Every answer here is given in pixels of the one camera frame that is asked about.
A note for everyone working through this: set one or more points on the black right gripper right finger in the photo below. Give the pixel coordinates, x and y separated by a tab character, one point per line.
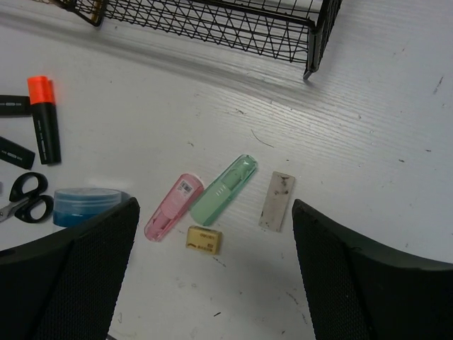
357	288

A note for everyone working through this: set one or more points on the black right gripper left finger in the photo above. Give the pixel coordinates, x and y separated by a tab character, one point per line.
66	285

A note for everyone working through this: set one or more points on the blue tape roll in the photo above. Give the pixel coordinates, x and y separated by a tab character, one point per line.
72	206

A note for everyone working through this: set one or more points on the black handled scissors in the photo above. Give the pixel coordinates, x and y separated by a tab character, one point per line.
22	203

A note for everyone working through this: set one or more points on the white eraser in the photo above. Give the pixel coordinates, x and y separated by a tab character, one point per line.
276	201

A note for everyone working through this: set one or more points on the pink cap black highlighter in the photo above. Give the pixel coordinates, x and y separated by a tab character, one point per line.
15	154

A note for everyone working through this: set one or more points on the green cap black highlighter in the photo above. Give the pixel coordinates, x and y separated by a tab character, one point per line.
14	106

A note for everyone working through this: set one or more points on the orange cap black highlighter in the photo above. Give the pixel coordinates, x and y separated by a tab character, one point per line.
44	114

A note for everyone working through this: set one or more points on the yellow eraser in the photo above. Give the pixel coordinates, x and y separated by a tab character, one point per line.
204	239

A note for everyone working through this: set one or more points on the pink correction tape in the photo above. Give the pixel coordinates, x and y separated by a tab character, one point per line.
175	204

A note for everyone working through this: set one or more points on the green correction tape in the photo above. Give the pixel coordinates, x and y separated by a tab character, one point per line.
218	195

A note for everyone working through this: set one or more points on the black wire basket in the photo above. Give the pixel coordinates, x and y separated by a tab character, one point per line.
292	31

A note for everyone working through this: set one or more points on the gold wire basket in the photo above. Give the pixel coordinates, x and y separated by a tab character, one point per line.
91	11

